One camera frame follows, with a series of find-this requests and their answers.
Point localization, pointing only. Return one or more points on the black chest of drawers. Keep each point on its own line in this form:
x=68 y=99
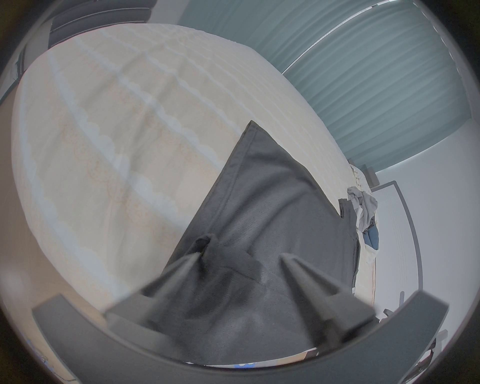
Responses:
x=97 y=22

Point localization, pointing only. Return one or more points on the black T-shirt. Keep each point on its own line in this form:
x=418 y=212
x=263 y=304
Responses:
x=262 y=210

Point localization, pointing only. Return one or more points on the pile of clothes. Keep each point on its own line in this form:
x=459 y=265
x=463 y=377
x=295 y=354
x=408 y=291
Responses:
x=365 y=210

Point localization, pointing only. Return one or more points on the bed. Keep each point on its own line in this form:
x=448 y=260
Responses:
x=131 y=131

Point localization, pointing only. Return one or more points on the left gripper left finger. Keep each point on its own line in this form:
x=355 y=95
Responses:
x=153 y=311

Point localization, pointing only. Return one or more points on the grey bedside table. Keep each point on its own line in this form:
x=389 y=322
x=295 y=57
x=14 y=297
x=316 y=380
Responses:
x=373 y=176

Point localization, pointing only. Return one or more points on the blue-green curtain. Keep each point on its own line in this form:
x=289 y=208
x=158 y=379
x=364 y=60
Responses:
x=393 y=93
x=262 y=30

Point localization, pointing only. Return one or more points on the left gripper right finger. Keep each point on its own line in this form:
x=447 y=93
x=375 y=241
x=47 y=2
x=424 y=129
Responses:
x=330 y=311

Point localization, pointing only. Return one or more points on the white printed pillow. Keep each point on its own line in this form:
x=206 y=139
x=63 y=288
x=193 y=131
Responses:
x=359 y=176

